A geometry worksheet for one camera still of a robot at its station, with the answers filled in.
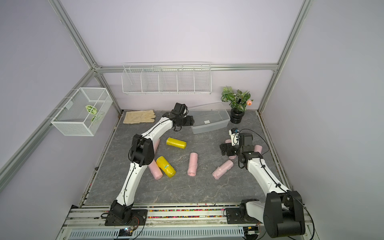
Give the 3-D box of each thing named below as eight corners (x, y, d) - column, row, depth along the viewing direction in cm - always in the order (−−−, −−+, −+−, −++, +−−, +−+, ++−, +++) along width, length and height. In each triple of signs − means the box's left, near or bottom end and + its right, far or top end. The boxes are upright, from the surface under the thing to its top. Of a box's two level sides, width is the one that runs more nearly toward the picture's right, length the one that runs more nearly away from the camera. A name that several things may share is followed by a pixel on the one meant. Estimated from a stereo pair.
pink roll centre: (187, 175, 89) (187, 173, 86) (190, 155, 98) (190, 152, 95) (196, 176, 89) (196, 173, 86) (198, 155, 98) (198, 152, 95)
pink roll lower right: (216, 181, 87) (217, 179, 84) (211, 174, 89) (211, 172, 86) (234, 167, 92) (235, 164, 89) (228, 161, 95) (229, 158, 92)
